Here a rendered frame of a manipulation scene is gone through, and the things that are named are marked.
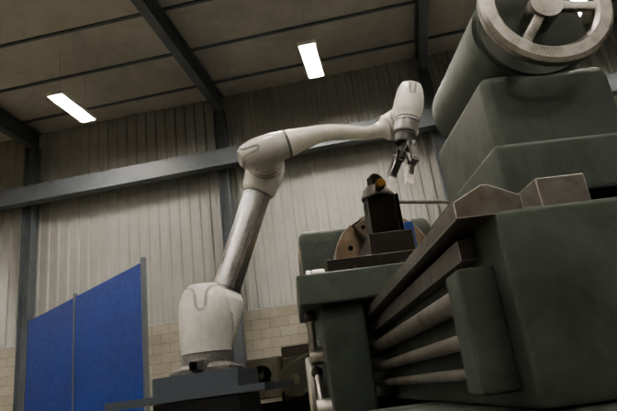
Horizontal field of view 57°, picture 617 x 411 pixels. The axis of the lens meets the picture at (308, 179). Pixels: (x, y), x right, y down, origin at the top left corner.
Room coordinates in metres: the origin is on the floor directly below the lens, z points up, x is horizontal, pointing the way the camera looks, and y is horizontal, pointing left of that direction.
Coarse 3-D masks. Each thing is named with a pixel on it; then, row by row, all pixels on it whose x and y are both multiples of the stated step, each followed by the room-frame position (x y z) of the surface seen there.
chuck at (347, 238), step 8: (352, 224) 1.85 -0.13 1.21; (344, 232) 1.82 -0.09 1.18; (352, 232) 1.82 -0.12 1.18; (416, 232) 1.83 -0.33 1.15; (344, 240) 1.82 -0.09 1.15; (352, 240) 1.82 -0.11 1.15; (360, 240) 1.82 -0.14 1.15; (336, 248) 1.82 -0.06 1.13; (344, 248) 1.82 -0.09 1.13; (352, 248) 1.82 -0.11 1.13; (360, 248) 1.82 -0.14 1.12; (336, 256) 1.82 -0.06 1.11; (344, 256) 1.82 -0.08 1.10; (352, 256) 1.82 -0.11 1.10
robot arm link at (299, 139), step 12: (384, 120) 1.99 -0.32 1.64; (288, 132) 1.82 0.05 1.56; (300, 132) 1.83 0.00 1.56; (312, 132) 1.83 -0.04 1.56; (324, 132) 1.85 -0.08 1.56; (336, 132) 1.88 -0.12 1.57; (348, 132) 1.92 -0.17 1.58; (360, 132) 1.96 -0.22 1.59; (372, 132) 2.00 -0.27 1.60; (384, 132) 2.01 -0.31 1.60; (288, 144) 1.82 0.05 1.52; (300, 144) 1.84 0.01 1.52; (312, 144) 1.86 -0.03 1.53
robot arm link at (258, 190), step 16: (256, 176) 1.95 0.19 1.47; (272, 176) 1.95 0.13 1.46; (256, 192) 1.97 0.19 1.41; (272, 192) 1.99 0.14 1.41; (240, 208) 1.98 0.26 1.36; (256, 208) 1.97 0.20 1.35; (240, 224) 1.96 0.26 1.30; (256, 224) 1.98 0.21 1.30; (240, 240) 1.96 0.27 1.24; (224, 256) 1.97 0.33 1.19; (240, 256) 1.96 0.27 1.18; (224, 272) 1.96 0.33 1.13; (240, 272) 1.97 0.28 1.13; (224, 288) 1.96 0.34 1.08; (240, 288) 2.00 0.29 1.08; (240, 304) 1.97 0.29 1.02; (240, 320) 2.02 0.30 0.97
